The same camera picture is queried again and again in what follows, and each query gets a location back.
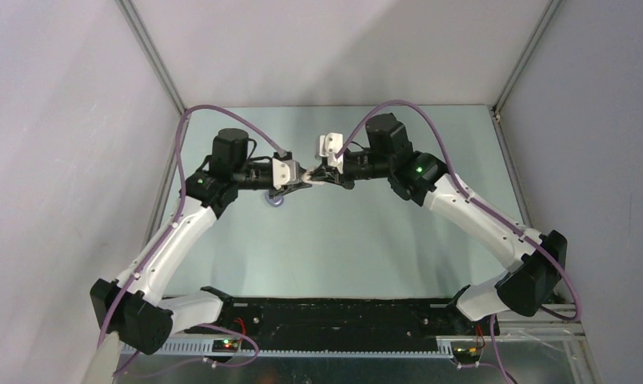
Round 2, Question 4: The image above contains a white earbud charging case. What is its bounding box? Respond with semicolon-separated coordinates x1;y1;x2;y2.
301;170;325;186

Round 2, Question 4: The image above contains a purple earbud charging case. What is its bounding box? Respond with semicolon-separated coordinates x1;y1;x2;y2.
266;197;284;208

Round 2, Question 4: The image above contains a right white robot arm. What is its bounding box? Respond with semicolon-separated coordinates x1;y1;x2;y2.
303;114;568;334

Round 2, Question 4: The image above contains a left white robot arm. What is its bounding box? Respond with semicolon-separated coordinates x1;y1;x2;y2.
90;128;308;355

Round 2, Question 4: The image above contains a left circuit board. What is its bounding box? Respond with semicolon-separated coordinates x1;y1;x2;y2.
211;339;242;354

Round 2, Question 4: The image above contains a circuit board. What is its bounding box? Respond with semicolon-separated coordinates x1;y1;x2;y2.
211;339;242;354
452;347;483;369

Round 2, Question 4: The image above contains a right circuit board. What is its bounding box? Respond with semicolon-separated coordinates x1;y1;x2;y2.
452;347;483;369

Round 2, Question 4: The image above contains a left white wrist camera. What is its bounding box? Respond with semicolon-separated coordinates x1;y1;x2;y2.
272;152;301;179

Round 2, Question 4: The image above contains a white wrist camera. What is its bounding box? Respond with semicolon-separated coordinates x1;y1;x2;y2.
315;133;344;174
272;152;301;179

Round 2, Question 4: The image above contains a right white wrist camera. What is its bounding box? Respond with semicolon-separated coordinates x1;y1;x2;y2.
315;133;344;174

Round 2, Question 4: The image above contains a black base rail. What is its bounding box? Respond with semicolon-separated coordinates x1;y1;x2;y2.
203;286;500;353

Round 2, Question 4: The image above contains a left aluminium frame post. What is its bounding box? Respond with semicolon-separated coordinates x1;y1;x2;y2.
115;0;186;114

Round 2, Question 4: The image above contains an aluminium frame post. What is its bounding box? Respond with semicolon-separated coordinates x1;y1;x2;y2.
492;0;564;115
115;0;186;114

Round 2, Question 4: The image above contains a right aluminium frame post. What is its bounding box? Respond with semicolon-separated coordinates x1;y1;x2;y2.
492;0;564;115

